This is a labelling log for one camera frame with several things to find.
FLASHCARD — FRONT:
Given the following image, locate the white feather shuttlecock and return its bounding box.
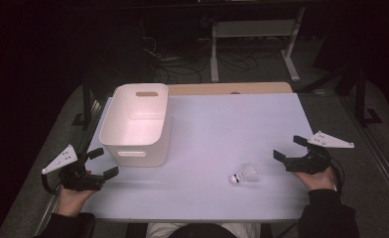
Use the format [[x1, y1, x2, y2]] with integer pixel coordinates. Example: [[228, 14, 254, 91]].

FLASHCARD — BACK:
[[229, 164, 260, 185]]

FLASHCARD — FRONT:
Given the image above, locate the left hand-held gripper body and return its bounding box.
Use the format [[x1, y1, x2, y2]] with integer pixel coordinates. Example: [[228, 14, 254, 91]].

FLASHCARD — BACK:
[[41, 144, 106, 192]]

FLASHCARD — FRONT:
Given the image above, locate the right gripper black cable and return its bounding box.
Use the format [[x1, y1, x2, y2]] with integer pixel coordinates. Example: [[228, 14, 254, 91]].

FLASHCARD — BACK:
[[328, 158, 346, 196]]

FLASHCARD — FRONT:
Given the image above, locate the person's right hand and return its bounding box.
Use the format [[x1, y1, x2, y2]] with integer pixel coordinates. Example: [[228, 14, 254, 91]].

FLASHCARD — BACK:
[[293, 166, 336, 192]]

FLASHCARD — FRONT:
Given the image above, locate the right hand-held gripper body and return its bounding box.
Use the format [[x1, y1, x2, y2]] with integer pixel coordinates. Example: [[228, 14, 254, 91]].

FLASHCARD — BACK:
[[283, 130, 355, 176]]

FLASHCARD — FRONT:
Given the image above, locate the pale table mat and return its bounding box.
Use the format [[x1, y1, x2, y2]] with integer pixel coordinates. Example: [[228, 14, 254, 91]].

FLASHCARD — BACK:
[[81, 92, 316, 222]]

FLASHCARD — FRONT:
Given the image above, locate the person's torso clothing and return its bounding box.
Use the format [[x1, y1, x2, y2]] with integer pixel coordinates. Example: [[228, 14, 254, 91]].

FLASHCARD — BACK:
[[146, 222, 262, 238]]

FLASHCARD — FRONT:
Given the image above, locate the person's left hand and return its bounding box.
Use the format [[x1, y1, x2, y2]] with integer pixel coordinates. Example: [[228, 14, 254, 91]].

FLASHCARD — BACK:
[[56, 184, 98, 218]]

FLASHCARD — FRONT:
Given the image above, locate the black metal stand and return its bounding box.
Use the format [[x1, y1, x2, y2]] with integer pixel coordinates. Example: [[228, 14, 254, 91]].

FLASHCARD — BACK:
[[71, 76, 95, 128], [298, 63, 384, 128]]

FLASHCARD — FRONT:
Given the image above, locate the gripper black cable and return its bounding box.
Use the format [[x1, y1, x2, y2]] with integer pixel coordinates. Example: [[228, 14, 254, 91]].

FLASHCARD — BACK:
[[40, 172, 62, 196], [328, 158, 346, 196]]

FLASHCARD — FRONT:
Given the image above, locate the white metal desk frame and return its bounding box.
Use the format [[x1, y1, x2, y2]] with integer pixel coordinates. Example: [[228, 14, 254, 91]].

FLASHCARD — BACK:
[[209, 6, 307, 83]]

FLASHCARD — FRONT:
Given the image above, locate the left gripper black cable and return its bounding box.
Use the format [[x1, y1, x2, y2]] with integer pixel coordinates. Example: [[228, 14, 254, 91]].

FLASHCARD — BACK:
[[40, 172, 62, 196]]

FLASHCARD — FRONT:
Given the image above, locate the tangle of floor cables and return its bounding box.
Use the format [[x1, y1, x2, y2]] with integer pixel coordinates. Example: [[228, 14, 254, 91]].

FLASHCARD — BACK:
[[139, 33, 260, 84]]

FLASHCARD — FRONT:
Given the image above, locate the white plastic storage bin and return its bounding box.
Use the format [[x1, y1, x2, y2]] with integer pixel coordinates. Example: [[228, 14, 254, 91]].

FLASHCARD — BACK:
[[98, 82, 173, 168]]

